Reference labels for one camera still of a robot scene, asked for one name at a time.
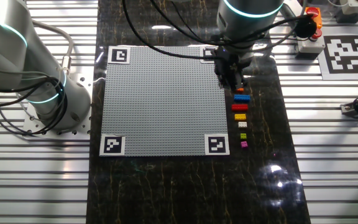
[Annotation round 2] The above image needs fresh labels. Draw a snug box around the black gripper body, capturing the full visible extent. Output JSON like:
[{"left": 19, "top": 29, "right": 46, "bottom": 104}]
[{"left": 213, "top": 46, "right": 249, "bottom": 80}]

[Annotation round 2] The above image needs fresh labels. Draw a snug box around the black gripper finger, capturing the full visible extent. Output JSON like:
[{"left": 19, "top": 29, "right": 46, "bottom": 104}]
[
  {"left": 225, "top": 74, "right": 245, "bottom": 91},
  {"left": 218, "top": 70, "right": 229, "bottom": 88}
]

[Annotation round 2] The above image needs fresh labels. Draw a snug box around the long blue Lego brick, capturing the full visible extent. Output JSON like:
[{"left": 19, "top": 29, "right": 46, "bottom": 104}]
[{"left": 234, "top": 94, "right": 251, "bottom": 104}]

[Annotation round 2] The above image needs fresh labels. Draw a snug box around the grey Lego baseplate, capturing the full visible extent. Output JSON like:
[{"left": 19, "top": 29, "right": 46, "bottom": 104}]
[{"left": 99, "top": 45, "right": 231, "bottom": 157}]

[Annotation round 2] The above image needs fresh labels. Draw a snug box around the black white marker tag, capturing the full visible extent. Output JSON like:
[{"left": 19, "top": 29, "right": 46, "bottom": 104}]
[
  {"left": 204, "top": 133, "right": 231, "bottom": 156},
  {"left": 99, "top": 134, "right": 126, "bottom": 157},
  {"left": 200, "top": 46, "right": 218, "bottom": 65},
  {"left": 108, "top": 45, "right": 131, "bottom": 65}
]

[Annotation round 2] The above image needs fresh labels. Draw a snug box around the white box with red button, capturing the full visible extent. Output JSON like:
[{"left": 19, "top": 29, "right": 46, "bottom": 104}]
[{"left": 296, "top": 29, "right": 326, "bottom": 60}]

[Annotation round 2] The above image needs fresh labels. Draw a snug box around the large black white marker board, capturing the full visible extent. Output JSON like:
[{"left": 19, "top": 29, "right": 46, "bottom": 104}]
[{"left": 317, "top": 34, "right": 358, "bottom": 81}]

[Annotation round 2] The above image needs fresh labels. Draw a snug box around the black marble pattern mat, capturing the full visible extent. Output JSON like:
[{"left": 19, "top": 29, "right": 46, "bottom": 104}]
[{"left": 85, "top": 0, "right": 312, "bottom": 224}]

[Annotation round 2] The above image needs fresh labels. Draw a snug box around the grey cable with metal connector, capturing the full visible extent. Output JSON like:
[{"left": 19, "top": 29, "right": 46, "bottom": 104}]
[{"left": 31, "top": 19, "right": 75, "bottom": 76}]

